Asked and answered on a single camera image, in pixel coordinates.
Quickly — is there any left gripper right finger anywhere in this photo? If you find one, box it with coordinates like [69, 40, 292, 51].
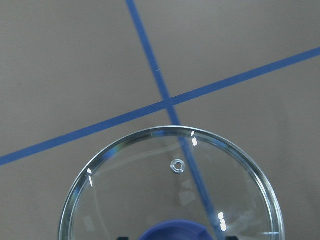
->
[225, 236, 237, 240]

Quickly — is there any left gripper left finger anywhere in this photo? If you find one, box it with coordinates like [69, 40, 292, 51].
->
[117, 236, 129, 240]

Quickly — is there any glass lid blue knob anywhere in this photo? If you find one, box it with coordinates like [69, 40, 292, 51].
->
[58, 125, 285, 240]

